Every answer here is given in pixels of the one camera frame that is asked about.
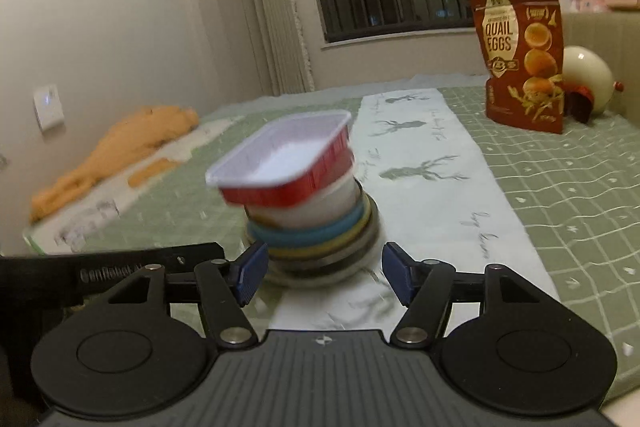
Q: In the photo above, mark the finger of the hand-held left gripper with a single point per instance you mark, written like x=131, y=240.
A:
x=195, y=253

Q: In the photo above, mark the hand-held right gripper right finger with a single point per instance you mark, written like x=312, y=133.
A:
x=395, y=272

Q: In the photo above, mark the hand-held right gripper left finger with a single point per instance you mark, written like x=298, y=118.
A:
x=252, y=272

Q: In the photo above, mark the stainless steel bowl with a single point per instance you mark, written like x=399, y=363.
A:
x=345, y=256

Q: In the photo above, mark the blue ceramic bowl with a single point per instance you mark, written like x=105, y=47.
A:
x=310, y=234

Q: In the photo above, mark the cream ceramic bowl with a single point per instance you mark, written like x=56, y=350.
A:
x=320, y=251

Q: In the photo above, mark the white plastic bowl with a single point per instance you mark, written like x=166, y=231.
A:
x=320, y=207

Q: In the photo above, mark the red rectangular plastic tray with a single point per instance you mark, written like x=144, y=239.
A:
x=280, y=162

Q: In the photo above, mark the white deer print runner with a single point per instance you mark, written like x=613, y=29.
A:
x=440, y=207

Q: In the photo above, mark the orange cloth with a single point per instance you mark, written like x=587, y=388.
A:
x=115, y=152

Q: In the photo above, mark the green checkered blanket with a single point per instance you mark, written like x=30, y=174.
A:
x=565, y=187

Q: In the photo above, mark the red snack bag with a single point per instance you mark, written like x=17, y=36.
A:
x=525, y=67

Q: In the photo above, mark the beige pleated curtain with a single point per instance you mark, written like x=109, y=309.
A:
x=275, y=7

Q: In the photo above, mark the white egg-shaped toy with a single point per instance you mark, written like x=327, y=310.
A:
x=592, y=77

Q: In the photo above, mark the beige headboard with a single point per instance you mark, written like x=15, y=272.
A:
x=610, y=32

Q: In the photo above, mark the white wall switch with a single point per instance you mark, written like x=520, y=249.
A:
x=49, y=107

